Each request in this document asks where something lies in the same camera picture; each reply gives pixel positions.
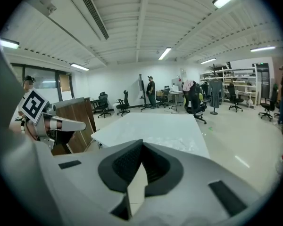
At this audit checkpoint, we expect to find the display screen on wheeled stand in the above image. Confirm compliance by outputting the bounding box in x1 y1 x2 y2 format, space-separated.
137 73 154 113

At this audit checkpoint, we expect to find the grey dress on stand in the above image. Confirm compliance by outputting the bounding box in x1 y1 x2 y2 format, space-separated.
208 78 225 116

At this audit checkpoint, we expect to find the pink garment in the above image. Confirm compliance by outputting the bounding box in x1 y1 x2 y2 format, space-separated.
182 80 195 92

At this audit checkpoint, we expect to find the clear plastic bag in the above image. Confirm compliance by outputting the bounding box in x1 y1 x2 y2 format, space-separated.
143 137 197 152

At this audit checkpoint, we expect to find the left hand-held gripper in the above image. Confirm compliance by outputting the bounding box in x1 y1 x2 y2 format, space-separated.
18 89 87 148

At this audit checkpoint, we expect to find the person's head with head camera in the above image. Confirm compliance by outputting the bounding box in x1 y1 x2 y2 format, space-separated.
22 75 36 94

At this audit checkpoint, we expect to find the glass partition window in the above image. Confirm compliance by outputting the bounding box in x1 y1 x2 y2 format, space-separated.
10 63 74 102

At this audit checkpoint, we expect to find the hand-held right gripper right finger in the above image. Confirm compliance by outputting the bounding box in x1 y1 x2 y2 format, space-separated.
136 142 263 226

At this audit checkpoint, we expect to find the person's left forearm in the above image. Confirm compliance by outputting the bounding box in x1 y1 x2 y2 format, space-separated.
8 115 24 137

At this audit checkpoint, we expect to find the ceiling air vent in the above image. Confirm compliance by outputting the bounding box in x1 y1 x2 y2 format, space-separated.
71 0 110 41

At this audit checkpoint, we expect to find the wooden counter with grey top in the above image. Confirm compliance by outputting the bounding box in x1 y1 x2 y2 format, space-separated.
50 97 97 155

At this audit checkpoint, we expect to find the black cabinet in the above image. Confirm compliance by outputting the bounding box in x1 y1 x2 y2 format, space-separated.
258 62 271 99

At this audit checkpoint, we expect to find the white desk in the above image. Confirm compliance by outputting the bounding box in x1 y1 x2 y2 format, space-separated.
168 90 185 113

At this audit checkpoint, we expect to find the white box appliance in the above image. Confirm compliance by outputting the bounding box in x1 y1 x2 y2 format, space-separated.
171 77 183 92

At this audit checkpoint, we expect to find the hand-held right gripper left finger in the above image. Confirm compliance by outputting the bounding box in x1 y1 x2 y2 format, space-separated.
34 139 144 226

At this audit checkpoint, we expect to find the black chair draped with clothes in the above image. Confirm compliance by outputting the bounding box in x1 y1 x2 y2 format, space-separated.
183 80 208 125

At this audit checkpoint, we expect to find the white shelving unit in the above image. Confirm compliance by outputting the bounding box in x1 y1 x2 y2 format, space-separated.
200 66 259 109

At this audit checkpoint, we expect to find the black office chair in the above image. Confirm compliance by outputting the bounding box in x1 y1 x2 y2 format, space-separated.
93 91 112 119
258 83 280 122
227 83 244 113
116 89 131 117
156 88 171 109

